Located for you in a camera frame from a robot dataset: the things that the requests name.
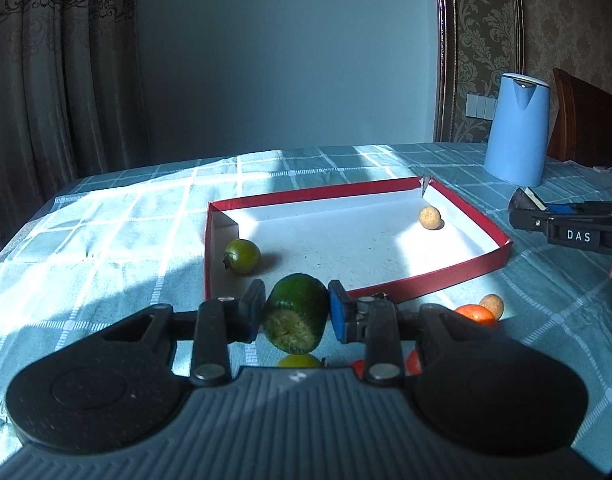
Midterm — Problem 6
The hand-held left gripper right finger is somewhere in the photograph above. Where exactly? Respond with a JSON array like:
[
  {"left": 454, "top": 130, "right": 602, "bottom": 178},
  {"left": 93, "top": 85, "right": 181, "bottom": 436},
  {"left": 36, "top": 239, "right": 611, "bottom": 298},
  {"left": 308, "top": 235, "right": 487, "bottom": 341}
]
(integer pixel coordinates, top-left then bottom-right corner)
[{"left": 328, "top": 280, "right": 497, "bottom": 386}]

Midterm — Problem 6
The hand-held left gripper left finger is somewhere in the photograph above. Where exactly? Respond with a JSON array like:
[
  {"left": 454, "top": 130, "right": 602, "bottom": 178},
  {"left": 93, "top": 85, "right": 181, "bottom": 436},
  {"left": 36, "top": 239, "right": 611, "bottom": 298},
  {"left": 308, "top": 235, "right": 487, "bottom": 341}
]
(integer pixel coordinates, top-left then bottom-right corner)
[{"left": 103, "top": 279, "right": 267, "bottom": 387}]

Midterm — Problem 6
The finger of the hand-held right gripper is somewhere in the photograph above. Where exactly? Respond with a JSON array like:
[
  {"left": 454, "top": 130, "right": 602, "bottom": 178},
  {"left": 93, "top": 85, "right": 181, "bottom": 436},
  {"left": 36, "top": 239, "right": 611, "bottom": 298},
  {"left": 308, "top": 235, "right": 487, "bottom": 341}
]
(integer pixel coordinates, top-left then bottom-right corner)
[
  {"left": 516, "top": 187, "right": 612, "bottom": 216},
  {"left": 508, "top": 208, "right": 550, "bottom": 234}
]

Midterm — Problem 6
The green cucumber piece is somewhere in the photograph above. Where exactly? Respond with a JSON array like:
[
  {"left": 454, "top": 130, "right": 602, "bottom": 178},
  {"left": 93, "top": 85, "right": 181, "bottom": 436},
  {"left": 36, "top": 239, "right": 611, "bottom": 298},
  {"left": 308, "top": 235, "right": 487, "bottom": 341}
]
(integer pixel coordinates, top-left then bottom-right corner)
[{"left": 262, "top": 273, "right": 331, "bottom": 354}]

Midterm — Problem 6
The red cardboard box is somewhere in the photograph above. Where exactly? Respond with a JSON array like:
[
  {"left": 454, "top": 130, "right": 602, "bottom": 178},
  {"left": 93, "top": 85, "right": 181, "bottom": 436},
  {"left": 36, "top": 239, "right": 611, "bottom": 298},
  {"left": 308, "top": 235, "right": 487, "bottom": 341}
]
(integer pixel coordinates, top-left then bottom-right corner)
[{"left": 204, "top": 176, "right": 514, "bottom": 307}]

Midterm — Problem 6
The dark green tomato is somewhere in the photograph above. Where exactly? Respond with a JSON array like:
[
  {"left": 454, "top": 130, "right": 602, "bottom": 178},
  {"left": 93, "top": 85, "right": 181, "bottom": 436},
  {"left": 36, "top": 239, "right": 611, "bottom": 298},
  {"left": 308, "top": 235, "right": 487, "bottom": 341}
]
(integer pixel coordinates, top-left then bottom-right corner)
[{"left": 223, "top": 239, "right": 262, "bottom": 275}]

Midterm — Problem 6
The yellow-green tomato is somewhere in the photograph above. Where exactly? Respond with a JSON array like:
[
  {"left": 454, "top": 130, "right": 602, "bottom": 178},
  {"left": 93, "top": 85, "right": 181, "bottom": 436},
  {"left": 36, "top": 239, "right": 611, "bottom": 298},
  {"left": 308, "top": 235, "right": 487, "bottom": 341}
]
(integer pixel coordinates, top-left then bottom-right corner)
[{"left": 277, "top": 353, "right": 323, "bottom": 369}]

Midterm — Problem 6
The brown wooden chair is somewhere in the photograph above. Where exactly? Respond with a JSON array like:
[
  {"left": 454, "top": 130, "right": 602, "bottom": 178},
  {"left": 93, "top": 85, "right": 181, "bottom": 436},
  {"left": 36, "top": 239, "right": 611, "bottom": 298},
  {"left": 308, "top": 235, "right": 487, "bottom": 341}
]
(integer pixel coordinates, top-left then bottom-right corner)
[{"left": 546, "top": 67, "right": 612, "bottom": 169}]

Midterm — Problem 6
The blue electric kettle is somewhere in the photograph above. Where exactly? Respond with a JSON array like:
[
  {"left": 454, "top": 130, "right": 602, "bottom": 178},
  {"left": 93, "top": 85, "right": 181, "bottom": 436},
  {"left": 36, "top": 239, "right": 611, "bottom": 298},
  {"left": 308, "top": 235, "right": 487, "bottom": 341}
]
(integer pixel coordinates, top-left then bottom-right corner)
[{"left": 483, "top": 72, "right": 552, "bottom": 188}]

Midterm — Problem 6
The tan round ball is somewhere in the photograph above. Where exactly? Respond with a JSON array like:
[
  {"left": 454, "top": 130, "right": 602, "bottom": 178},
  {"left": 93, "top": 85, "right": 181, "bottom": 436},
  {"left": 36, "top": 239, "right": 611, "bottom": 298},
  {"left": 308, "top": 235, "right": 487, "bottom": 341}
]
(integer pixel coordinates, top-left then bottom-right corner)
[
  {"left": 418, "top": 206, "right": 443, "bottom": 231},
  {"left": 478, "top": 294, "right": 505, "bottom": 320}
]

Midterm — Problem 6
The teal checked tablecloth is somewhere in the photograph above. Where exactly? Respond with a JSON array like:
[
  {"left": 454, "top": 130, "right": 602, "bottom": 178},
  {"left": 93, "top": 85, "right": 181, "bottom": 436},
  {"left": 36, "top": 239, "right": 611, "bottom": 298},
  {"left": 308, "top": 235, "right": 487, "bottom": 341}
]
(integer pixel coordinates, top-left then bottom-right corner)
[{"left": 0, "top": 142, "right": 612, "bottom": 480}]

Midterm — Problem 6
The patterned brown curtain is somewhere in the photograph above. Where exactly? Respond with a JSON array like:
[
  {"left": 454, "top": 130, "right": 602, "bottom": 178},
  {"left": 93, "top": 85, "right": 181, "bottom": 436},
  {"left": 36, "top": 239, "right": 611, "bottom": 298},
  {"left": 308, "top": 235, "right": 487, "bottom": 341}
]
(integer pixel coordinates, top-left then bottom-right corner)
[{"left": 0, "top": 0, "right": 155, "bottom": 263}]

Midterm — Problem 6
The white wall switch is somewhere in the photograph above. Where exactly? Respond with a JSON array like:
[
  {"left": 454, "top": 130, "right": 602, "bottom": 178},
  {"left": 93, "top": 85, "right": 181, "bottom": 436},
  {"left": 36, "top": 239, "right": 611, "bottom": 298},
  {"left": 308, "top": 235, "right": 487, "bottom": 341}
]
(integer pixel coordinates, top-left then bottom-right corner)
[{"left": 465, "top": 93, "right": 498, "bottom": 120}]

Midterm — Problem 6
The dark wooden wall moulding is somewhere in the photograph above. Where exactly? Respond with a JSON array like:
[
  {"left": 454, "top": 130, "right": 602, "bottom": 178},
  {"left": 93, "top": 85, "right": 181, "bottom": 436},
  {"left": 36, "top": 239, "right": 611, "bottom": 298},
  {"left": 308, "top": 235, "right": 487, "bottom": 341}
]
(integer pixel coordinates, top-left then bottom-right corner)
[{"left": 432, "top": 0, "right": 526, "bottom": 144}]

